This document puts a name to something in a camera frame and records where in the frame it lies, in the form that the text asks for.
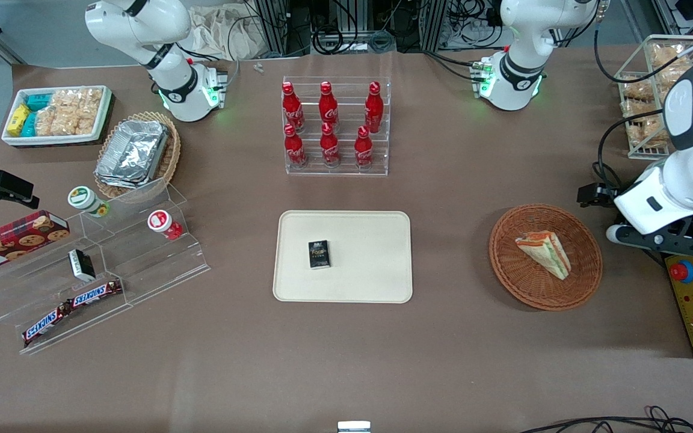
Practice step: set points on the red cola bottle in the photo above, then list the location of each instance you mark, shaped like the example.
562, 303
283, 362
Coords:
373, 108
363, 150
328, 107
295, 149
291, 107
329, 147

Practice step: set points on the clear rice cracker bag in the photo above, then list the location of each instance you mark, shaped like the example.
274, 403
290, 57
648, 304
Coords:
49, 122
82, 108

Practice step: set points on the clear acrylic bottle rack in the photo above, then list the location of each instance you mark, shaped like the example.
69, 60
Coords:
337, 171

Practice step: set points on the small black printed box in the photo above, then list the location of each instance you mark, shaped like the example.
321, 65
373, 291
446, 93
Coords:
319, 254

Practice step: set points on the brown chocolate bar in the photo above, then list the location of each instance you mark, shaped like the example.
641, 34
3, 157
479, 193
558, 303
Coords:
97, 293
46, 325

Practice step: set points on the clear acrylic stepped display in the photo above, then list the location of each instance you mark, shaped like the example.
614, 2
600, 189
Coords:
142, 264

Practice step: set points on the white rectangular snack bin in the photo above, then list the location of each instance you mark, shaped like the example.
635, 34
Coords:
52, 140

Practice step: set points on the cream plastic serving tray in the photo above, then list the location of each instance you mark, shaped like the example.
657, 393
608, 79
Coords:
364, 258

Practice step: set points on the small black white box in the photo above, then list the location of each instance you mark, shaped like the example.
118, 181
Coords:
82, 264

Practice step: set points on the clear cracker pack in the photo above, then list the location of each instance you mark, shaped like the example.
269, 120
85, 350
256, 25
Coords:
640, 91
668, 60
644, 129

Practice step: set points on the round brown wicker basket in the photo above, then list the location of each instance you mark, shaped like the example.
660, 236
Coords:
521, 282

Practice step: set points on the plastic-wrapped triangle sandwich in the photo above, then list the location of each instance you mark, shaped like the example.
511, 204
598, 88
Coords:
544, 254

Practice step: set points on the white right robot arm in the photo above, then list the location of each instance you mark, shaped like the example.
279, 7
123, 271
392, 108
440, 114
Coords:
160, 36

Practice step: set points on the yellow snack pack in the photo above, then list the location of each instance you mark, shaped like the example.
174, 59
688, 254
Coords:
18, 119

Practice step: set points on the green-lid yogurt cup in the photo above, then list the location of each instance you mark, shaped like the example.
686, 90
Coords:
85, 198

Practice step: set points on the oval tan wicker basket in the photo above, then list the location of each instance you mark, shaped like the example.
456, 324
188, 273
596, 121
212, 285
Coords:
169, 162

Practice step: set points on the red tartan cookie box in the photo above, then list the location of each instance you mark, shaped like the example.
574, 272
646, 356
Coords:
12, 240

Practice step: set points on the red-lid yogurt cup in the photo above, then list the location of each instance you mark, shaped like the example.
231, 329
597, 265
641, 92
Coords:
163, 223

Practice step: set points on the stacked aluminium foil containers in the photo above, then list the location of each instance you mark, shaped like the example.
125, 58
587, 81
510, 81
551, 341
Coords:
133, 153

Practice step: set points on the teal snack pack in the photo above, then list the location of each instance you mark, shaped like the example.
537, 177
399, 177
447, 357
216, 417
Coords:
38, 101
29, 125

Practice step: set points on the beige cloth bag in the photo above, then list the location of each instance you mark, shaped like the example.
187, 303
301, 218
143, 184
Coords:
220, 33

